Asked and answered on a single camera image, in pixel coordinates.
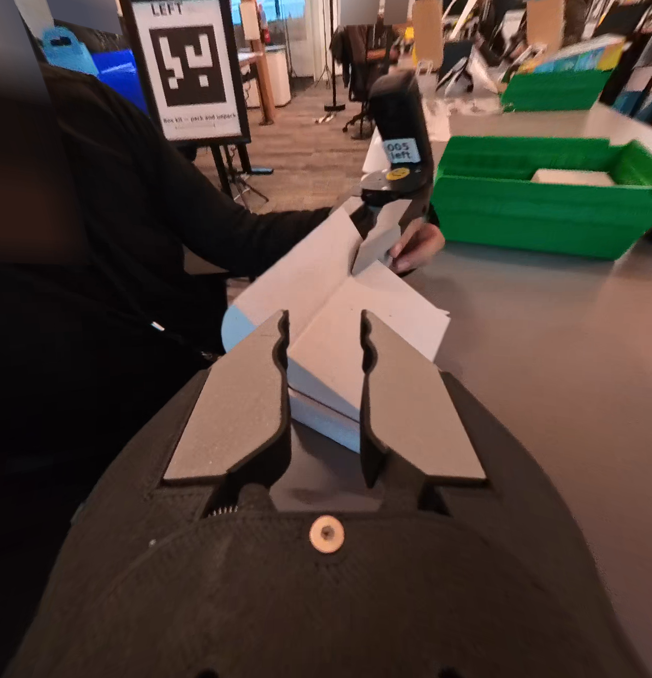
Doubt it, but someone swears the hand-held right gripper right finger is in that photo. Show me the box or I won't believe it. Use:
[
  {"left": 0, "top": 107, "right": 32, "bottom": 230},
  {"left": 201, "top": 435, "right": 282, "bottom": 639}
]
[{"left": 359, "top": 310, "right": 488, "bottom": 489}]

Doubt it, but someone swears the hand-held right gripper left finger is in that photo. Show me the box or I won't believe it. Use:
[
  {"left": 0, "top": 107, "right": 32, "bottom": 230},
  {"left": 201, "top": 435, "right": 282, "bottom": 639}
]
[{"left": 163, "top": 310, "right": 293, "bottom": 486}]

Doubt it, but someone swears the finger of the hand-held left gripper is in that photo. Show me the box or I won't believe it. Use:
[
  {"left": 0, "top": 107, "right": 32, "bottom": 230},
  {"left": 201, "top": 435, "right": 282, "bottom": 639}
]
[
  {"left": 350, "top": 197, "right": 413, "bottom": 276},
  {"left": 352, "top": 169, "right": 393, "bottom": 198}
]

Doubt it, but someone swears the green plastic bin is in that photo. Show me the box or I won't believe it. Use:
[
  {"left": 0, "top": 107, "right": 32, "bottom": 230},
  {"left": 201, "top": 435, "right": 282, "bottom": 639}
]
[
  {"left": 430, "top": 136, "right": 652, "bottom": 261},
  {"left": 499, "top": 68, "right": 616, "bottom": 113}
]

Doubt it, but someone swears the person's left forearm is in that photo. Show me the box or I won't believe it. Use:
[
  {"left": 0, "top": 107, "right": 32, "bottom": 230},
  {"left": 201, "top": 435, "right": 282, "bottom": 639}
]
[{"left": 188, "top": 204, "right": 338, "bottom": 280}]

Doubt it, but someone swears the colourful printed box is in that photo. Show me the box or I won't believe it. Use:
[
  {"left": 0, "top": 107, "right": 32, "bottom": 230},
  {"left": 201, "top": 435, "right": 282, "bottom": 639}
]
[{"left": 517, "top": 33, "right": 627, "bottom": 75}]

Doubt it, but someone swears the person's left hand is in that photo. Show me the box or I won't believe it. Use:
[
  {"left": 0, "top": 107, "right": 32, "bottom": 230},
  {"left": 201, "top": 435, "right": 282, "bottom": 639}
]
[{"left": 389, "top": 222, "right": 446, "bottom": 274}]

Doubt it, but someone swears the black office chair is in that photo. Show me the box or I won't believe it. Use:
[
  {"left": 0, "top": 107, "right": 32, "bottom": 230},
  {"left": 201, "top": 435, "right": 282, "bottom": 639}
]
[{"left": 331, "top": 24, "right": 401, "bottom": 139}]

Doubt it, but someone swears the black floor lamp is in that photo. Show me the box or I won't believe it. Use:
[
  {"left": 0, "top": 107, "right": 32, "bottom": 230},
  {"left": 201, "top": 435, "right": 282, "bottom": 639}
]
[{"left": 323, "top": 0, "right": 348, "bottom": 113}]

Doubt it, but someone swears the white cabinet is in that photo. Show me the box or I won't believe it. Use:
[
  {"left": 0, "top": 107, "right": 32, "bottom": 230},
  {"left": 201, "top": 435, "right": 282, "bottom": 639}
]
[{"left": 262, "top": 45, "right": 293, "bottom": 108}]

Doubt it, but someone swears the person's dark clothed body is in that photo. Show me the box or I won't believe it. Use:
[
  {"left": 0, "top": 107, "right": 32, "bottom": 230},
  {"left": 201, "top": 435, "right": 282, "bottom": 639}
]
[{"left": 0, "top": 63, "right": 263, "bottom": 678}]

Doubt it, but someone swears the marker sign board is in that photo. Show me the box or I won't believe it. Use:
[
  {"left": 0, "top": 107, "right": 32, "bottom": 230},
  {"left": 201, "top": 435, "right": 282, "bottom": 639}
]
[{"left": 119, "top": 0, "right": 251, "bottom": 146}]

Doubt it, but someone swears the blue plastic bin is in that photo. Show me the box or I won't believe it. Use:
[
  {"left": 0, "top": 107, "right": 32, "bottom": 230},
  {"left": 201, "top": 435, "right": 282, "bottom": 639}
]
[{"left": 90, "top": 49, "right": 149, "bottom": 114}]

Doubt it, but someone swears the light blue bag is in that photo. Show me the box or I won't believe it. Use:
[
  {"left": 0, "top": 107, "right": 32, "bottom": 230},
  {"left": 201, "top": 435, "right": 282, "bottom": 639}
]
[{"left": 41, "top": 26, "right": 100, "bottom": 76}]

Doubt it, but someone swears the brown round post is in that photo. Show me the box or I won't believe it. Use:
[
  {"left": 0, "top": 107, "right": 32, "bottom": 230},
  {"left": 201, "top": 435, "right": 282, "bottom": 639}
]
[{"left": 241, "top": 0, "right": 277, "bottom": 126}]

